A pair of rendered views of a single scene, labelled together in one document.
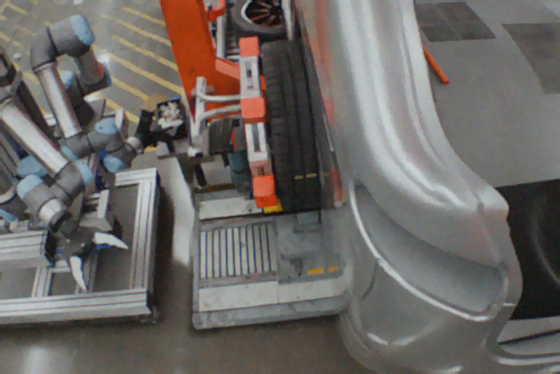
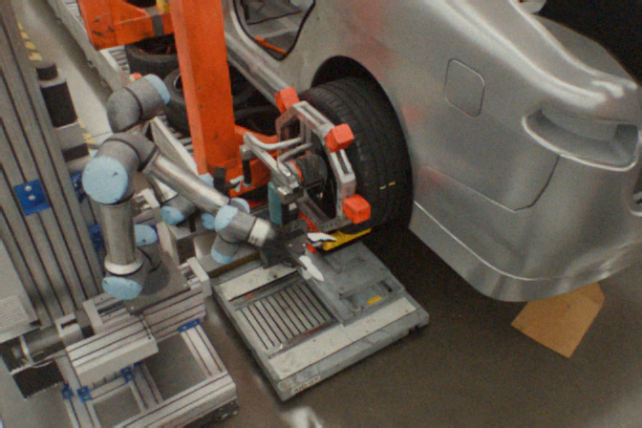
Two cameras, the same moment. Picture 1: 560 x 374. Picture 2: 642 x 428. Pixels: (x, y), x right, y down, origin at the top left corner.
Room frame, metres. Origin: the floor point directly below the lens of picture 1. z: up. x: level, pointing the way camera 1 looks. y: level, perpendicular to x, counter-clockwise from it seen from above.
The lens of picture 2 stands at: (-0.42, 1.17, 2.41)
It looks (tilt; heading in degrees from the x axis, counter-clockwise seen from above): 41 degrees down; 327
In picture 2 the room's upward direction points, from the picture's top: straight up
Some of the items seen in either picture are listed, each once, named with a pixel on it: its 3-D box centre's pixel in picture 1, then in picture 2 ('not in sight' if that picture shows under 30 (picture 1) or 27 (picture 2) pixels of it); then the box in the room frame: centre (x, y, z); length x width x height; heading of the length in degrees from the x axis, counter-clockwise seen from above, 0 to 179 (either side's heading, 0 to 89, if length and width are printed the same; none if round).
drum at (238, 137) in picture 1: (239, 131); (298, 174); (1.37, 0.13, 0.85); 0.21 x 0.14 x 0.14; 89
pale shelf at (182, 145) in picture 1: (175, 127); (177, 210); (1.91, 0.52, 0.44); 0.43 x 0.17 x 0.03; 179
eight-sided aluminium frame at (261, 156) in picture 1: (257, 129); (313, 169); (1.37, 0.06, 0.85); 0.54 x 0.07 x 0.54; 179
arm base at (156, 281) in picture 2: not in sight; (146, 269); (1.16, 0.88, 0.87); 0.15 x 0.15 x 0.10
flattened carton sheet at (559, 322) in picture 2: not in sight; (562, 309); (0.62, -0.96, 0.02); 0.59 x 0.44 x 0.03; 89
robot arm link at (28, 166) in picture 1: (36, 175); (139, 246); (1.16, 0.88, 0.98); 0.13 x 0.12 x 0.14; 141
